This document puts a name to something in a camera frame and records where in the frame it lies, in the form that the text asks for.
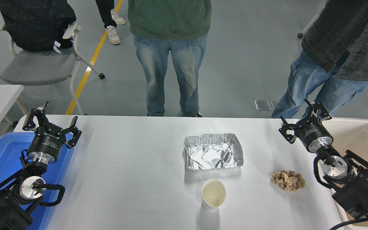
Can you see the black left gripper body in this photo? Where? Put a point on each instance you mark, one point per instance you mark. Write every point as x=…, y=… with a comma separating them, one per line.
x=46, y=143

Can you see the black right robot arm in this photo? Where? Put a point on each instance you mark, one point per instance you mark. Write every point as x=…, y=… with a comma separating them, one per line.
x=363, y=191

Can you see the silver foil tray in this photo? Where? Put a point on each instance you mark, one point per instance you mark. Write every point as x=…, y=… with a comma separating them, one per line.
x=214, y=153

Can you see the black backpack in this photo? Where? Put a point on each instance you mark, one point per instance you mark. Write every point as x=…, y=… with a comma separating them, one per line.
x=34, y=25

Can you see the tan paper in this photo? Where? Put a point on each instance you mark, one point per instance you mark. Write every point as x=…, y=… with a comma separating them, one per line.
x=287, y=181

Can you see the person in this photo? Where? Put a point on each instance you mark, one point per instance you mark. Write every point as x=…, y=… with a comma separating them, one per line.
x=347, y=32
x=105, y=12
x=171, y=19

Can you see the silver floor outlet plate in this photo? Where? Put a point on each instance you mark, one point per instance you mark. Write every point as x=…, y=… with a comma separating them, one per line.
x=262, y=105
x=274, y=103

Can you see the blue plastic tray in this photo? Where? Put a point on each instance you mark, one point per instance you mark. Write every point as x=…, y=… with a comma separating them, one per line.
x=2, y=159

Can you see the white chair leg with caster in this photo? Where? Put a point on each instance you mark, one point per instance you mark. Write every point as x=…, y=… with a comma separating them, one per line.
x=300, y=35

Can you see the grey white chair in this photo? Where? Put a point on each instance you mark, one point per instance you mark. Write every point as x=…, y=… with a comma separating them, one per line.
x=37, y=67

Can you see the large pale bin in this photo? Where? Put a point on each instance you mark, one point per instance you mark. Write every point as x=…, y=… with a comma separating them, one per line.
x=363, y=137

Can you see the white paper cup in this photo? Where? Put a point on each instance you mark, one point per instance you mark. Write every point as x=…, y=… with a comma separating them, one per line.
x=212, y=191

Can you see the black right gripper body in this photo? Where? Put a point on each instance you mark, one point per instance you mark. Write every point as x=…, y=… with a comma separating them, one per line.
x=313, y=131

